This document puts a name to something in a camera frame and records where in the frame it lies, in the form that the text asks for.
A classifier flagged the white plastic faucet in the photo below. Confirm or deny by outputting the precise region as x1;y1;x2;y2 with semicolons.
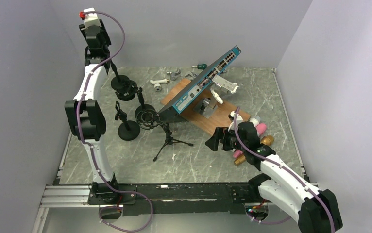
149;79;170;92

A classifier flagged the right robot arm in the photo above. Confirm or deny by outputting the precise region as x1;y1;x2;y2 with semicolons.
205;121;343;233

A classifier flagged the black round-base clip stand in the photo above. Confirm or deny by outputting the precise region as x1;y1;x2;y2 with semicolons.
114;101;140;141

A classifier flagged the purple cable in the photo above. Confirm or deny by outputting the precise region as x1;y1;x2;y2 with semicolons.
76;11;154;233
233;106;336;233

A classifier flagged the black round-base shock-mount stand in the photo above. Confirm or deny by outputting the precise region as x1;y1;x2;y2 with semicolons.
111;80;156;122

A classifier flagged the tall black round-base stand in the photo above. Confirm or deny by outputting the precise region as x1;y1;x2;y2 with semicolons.
106;55;130;92

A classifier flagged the green-handled screwdriver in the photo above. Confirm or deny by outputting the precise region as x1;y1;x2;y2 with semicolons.
192;64;207;70

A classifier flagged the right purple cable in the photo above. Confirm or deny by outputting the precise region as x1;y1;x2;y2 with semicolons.
233;106;336;233

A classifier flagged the adjustable wrench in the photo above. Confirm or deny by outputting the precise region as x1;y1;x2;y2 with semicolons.
185;71;197;80

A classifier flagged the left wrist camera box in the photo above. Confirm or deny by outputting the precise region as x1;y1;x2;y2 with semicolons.
79;8;101;28

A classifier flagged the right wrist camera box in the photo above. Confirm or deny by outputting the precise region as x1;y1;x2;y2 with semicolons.
228;111;243;131

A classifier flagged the metal mounting bracket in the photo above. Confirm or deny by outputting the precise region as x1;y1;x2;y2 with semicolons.
193;97;218;119

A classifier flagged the pink microphone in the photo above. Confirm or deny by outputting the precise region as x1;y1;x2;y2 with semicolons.
233;123;267;159

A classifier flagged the silver metal faucet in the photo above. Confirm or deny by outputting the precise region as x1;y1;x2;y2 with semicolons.
166;68;181;81

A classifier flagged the black tripod shock-mount stand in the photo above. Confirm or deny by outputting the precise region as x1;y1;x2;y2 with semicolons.
135;111;194;163

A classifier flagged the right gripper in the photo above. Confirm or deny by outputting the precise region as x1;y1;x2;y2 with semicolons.
205;125;248;152

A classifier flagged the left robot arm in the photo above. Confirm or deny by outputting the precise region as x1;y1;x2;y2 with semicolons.
65;19;120;204

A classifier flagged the gold microphone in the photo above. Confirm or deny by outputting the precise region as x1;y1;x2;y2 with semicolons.
233;135;274;166

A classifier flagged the white microphone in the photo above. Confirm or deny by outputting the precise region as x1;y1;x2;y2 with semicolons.
249;116;261;127

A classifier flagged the wooden board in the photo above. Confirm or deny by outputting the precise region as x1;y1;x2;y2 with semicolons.
160;78;251;135

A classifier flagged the blue network switch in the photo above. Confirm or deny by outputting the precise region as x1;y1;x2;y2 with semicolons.
158;45;241;120

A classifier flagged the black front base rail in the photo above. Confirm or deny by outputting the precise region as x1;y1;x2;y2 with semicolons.
87;182;263;216

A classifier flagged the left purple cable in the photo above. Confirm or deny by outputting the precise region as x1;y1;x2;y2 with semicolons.
76;11;154;233

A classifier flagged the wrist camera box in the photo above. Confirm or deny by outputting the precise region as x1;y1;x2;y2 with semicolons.
79;8;101;28
228;111;243;131

